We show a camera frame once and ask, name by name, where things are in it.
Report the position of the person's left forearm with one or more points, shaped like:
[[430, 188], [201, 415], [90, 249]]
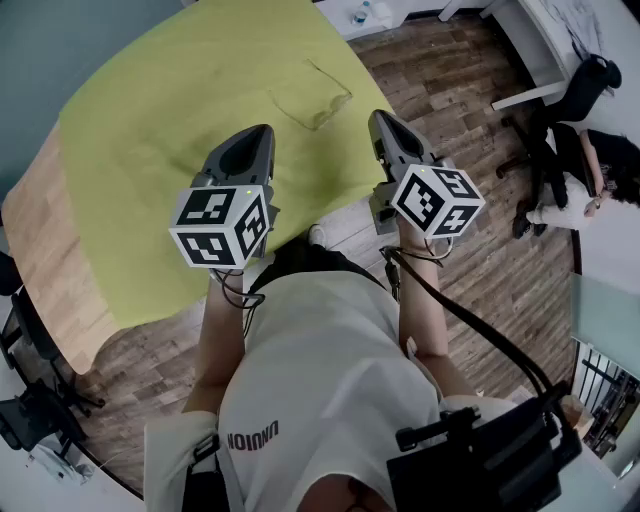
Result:
[[220, 340]]

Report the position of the person's right forearm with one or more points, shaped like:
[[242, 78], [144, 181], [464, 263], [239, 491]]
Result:
[[422, 310]]

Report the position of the black chest pack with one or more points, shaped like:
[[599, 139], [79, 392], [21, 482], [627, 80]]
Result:
[[475, 465]]

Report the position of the green tablecloth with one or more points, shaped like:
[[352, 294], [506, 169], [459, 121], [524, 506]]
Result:
[[175, 100]]

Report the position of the crumpled white tissue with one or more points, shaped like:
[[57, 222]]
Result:
[[382, 10]]

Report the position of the black metal rack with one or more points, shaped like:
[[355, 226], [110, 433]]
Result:
[[600, 380]]

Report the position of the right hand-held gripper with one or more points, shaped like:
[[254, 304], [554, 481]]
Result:
[[435, 200]]

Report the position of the clear water bottle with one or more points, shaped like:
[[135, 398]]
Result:
[[361, 12]]

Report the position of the white desk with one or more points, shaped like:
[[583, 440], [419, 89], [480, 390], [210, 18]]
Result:
[[540, 45]]

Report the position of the person's white shoe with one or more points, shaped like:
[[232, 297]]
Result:
[[316, 234]]

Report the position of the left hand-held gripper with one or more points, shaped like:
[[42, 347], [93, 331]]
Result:
[[220, 225]]

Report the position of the clear-framed eyeglasses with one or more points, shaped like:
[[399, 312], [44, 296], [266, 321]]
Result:
[[332, 105]]

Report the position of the person's black trousers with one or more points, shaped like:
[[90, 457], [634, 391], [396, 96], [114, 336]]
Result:
[[310, 260]]

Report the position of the person's white t-shirt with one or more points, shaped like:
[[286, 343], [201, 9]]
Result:
[[325, 375]]

